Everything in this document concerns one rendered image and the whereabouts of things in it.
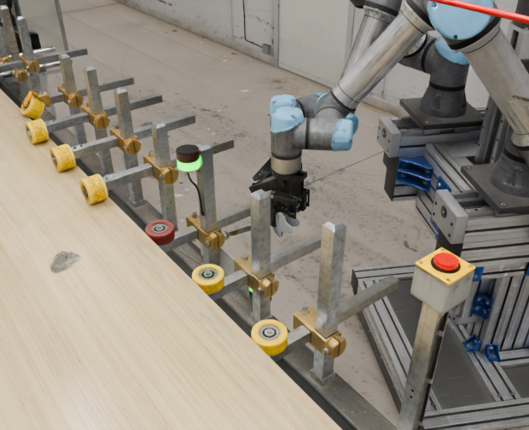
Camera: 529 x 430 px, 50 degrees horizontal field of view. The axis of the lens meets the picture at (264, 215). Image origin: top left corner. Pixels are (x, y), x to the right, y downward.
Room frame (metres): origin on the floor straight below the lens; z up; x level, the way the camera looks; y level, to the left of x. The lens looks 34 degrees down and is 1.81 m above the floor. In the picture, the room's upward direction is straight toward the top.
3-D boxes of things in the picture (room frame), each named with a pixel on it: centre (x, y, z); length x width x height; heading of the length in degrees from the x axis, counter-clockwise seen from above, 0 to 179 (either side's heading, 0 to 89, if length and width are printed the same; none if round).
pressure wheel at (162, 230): (1.29, 0.29, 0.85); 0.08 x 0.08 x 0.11
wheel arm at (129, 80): (2.22, 0.71, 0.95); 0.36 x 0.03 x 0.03; 127
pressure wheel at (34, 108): (2.08, 0.90, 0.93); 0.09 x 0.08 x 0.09; 127
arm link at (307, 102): (1.59, -0.15, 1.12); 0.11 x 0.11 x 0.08; 37
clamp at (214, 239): (1.35, 0.18, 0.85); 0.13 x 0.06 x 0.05; 37
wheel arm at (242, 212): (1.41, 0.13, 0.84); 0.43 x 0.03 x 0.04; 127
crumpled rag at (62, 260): (1.14, 0.52, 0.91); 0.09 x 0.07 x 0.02; 154
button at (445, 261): (0.73, -0.30, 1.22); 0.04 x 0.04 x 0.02
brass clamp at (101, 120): (1.95, 0.62, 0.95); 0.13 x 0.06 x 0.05; 37
